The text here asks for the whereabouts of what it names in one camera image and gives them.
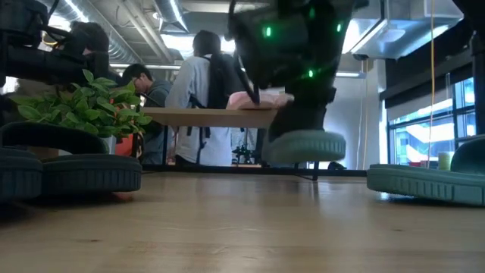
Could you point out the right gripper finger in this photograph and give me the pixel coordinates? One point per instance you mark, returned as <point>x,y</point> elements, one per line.
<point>299,117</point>

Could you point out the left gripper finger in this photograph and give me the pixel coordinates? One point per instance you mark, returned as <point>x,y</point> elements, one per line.
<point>97,66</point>

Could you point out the green slide sandal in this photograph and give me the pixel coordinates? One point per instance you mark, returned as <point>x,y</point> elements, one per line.
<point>424,186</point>
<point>303,148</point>

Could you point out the green plant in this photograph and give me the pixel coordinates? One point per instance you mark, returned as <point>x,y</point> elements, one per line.
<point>87,106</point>

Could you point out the black slide sandal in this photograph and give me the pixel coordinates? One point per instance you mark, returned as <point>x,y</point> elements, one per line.
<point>91,174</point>
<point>19,174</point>

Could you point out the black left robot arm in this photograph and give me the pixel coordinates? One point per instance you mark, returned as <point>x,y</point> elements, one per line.
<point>22,64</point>

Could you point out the black articulated stand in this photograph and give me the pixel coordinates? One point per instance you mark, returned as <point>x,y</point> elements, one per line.
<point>242,153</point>

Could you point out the black backpack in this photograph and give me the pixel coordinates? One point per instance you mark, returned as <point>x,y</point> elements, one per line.
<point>221,81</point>

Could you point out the orange bag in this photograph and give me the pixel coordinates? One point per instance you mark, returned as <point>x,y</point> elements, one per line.
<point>127,146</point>

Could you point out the small red container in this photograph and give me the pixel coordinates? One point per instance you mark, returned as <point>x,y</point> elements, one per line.
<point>415,164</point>

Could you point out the light green cup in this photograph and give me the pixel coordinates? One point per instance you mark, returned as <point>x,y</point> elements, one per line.
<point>445,161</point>

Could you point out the wooden shelf with black frame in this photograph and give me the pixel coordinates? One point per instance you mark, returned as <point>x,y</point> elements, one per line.
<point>208,117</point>

